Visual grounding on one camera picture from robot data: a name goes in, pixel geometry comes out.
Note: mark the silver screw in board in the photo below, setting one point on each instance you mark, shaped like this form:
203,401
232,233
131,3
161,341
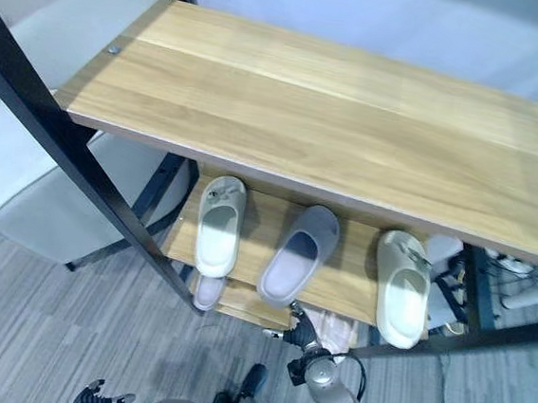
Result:
114,49

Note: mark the small pale grey slipper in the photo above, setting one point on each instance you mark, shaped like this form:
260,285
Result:
207,293

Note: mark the white shell chair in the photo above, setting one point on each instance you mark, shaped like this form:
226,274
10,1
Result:
27,188

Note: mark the white curved table leg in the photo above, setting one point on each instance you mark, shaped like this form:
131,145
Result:
533,298

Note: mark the cream slipper with dark charms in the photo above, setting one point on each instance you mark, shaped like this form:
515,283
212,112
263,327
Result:
400,321
218,258

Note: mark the large light wooden rack board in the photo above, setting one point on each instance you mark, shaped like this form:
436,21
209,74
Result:
306,114

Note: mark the robot right silver arm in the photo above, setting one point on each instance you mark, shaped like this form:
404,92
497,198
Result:
332,388

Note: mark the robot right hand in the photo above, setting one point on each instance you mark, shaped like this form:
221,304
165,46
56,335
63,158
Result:
301,334

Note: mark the wooden rack shelf with slippers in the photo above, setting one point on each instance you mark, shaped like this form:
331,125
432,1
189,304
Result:
253,231

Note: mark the black metal rack frame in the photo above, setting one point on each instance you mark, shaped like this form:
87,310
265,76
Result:
46,94

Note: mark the pink folded cloth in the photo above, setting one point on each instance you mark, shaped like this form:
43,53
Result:
330,329

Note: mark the white power strip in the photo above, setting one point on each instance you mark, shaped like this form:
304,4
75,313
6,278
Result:
513,264

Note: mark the grey plush slipper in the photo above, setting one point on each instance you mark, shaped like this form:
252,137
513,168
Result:
280,283

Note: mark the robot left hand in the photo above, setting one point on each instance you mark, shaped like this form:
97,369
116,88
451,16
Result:
95,399

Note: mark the small lowest wooden rack shelf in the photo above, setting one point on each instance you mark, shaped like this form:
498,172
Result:
245,304

